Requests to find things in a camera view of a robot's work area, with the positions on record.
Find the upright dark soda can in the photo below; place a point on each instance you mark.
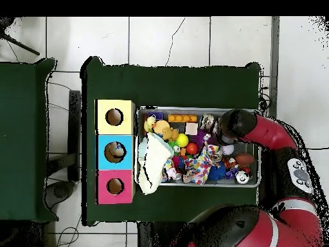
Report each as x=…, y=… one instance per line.
x=242, y=177

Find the orange foam duck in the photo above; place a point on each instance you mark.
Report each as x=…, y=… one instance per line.
x=163, y=128

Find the small orange ball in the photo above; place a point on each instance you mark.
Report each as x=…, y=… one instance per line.
x=192, y=148

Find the green cloth side table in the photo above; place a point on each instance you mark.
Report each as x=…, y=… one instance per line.
x=25, y=149

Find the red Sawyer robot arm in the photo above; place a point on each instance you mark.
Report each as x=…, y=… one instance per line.
x=272, y=134

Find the white baseball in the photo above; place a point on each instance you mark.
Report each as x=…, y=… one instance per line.
x=227, y=150

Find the brown toy football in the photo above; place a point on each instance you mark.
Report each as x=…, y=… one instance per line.
x=245, y=159

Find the multicolour polka dot cloth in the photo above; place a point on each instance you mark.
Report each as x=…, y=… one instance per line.
x=200, y=163

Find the small yellow ball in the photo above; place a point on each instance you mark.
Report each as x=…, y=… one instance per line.
x=182, y=140

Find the open-top silver can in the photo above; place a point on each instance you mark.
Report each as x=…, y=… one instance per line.
x=208, y=122

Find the purple googly-eyed monster toy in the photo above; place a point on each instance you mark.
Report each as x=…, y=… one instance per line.
x=199, y=139

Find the wooden cube block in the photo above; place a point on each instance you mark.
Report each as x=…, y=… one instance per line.
x=191, y=128

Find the mint green cloth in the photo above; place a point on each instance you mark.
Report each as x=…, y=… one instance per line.
x=142, y=150

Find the orange toy brick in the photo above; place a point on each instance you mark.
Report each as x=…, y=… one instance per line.
x=182, y=118

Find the cream knit cloth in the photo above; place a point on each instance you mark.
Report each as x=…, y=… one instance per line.
x=154, y=162

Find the shallow clear mesh bin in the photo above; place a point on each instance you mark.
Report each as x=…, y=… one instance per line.
x=140, y=116

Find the small yellow rubber duck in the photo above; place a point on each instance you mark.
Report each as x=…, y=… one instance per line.
x=149, y=124

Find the wooden box with three holes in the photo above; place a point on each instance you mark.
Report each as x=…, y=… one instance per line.
x=114, y=140

